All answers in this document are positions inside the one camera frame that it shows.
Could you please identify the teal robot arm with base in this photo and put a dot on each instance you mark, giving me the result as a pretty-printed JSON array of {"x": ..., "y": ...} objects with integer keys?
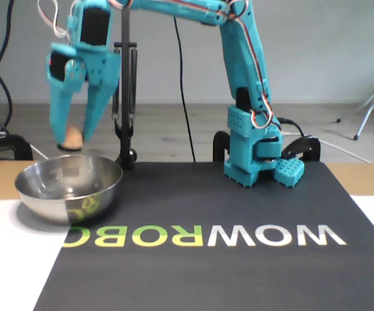
[{"x": 242, "y": 64}]

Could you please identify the small tan cork ball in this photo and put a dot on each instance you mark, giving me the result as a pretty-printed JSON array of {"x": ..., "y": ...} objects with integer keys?
[{"x": 73, "y": 137}]

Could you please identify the metal bowl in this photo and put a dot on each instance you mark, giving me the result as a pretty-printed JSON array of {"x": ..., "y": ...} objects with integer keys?
[{"x": 67, "y": 184}]

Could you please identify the white metal stand legs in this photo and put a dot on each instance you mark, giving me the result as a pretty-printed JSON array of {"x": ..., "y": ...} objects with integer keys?
[{"x": 366, "y": 118}]

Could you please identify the large black clamp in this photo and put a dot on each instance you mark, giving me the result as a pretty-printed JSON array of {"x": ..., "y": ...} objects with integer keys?
[{"x": 9, "y": 145}]

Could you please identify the black mat with WOWROBO print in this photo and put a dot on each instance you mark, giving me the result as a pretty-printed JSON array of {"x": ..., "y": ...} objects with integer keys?
[{"x": 206, "y": 285}]

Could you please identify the black table clamp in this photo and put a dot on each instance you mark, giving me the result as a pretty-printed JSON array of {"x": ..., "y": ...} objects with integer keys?
[
  {"x": 221, "y": 145},
  {"x": 303, "y": 147}
]

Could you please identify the teal gripper with motor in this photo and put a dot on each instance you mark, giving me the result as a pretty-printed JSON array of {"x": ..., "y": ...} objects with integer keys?
[{"x": 100, "y": 67}]

